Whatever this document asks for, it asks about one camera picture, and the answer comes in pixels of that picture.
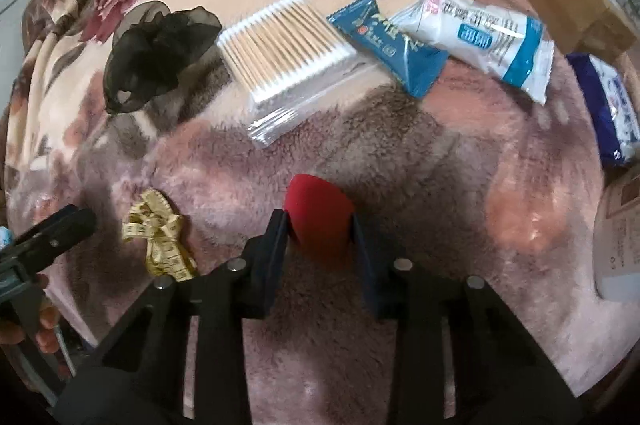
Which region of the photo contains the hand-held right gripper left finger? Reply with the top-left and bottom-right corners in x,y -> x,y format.
55,208 -> 296,425

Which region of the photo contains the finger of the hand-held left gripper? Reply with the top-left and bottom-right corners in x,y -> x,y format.
9,204 -> 98,275

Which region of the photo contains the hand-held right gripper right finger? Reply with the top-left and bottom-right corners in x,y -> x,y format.
351,212 -> 585,425

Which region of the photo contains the red makeup sponge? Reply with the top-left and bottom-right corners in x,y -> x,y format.
284,174 -> 355,263

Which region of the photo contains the yellow measuring tape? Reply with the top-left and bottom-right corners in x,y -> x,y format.
121,188 -> 198,283

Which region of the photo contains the small blue sachet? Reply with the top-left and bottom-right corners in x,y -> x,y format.
326,0 -> 450,100

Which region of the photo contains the white gauze packet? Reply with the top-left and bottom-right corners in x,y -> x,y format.
390,0 -> 556,106

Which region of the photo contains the person's left hand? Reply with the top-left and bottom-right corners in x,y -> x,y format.
0,275 -> 62,356

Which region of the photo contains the floral fleece blanket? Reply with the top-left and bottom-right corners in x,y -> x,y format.
0,0 -> 640,411

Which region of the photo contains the black sheer scrunchie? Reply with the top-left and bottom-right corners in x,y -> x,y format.
103,1 -> 223,115

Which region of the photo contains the cotton swab pack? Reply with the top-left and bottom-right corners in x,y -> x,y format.
216,0 -> 371,149

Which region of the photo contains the white plastic bottle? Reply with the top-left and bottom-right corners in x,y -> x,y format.
592,170 -> 640,301

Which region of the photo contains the dark blue tissue pack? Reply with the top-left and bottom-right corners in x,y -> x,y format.
566,52 -> 640,170

